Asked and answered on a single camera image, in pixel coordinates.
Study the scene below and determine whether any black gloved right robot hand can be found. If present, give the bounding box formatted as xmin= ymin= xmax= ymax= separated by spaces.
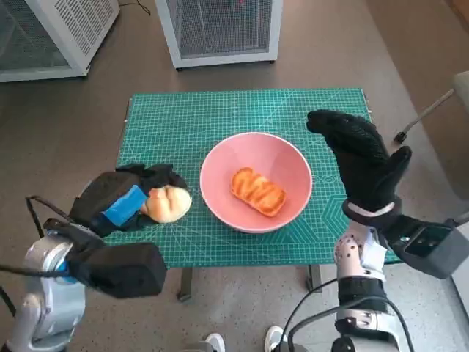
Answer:
xmin=306 ymin=109 xmax=413 ymax=213

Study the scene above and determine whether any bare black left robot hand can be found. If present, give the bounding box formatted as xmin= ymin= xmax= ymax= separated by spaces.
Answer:
xmin=68 ymin=163 xmax=190 ymax=238

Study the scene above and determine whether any round bread bun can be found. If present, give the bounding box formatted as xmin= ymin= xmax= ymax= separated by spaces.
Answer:
xmin=141 ymin=184 xmax=193 ymax=224

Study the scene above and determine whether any long braided bread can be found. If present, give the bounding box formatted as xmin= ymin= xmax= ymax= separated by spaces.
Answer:
xmin=229 ymin=166 xmax=287 ymax=218

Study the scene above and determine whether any pink bowl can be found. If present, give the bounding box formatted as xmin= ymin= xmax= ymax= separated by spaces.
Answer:
xmin=199 ymin=131 xmax=314 ymax=235

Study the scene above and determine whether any grey chair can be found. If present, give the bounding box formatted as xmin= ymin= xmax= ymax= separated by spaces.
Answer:
xmin=394 ymin=71 xmax=469 ymax=202

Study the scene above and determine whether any metal table leg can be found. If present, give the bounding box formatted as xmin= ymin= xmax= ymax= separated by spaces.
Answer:
xmin=176 ymin=269 xmax=194 ymax=302
xmin=306 ymin=264 xmax=323 ymax=294

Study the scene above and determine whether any green cutting mat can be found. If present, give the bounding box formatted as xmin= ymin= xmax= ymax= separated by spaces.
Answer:
xmin=116 ymin=87 xmax=402 ymax=271

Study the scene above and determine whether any white furniture top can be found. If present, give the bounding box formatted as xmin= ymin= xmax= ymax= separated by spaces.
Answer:
xmin=451 ymin=271 xmax=469 ymax=320

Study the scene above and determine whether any wide white mesh cabinet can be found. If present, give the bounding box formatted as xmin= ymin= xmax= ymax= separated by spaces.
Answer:
xmin=0 ymin=0 xmax=121 ymax=84

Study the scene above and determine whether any narrow white mesh cabinet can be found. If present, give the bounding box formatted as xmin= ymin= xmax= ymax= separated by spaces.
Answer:
xmin=154 ymin=0 xmax=284 ymax=71

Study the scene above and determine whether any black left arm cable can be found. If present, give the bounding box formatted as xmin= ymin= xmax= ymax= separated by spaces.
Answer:
xmin=24 ymin=196 xmax=74 ymax=239
xmin=0 ymin=263 xmax=69 ymax=278

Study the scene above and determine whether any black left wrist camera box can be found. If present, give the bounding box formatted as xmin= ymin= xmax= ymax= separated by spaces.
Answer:
xmin=67 ymin=242 xmax=168 ymax=300

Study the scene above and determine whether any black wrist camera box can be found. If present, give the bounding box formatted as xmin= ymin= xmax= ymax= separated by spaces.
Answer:
xmin=384 ymin=216 xmax=469 ymax=279
xmin=67 ymin=242 xmax=168 ymax=300

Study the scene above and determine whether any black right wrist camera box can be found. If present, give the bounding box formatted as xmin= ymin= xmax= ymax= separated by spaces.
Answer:
xmin=384 ymin=216 xmax=469 ymax=279

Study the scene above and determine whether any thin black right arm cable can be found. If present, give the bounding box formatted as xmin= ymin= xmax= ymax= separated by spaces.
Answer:
xmin=284 ymin=277 xmax=340 ymax=352

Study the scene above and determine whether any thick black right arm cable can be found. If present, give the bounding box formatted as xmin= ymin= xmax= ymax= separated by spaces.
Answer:
xmin=291 ymin=306 xmax=340 ymax=352

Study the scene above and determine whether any black floor cable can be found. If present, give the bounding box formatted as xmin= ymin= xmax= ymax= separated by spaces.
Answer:
xmin=119 ymin=0 xmax=152 ymax=16

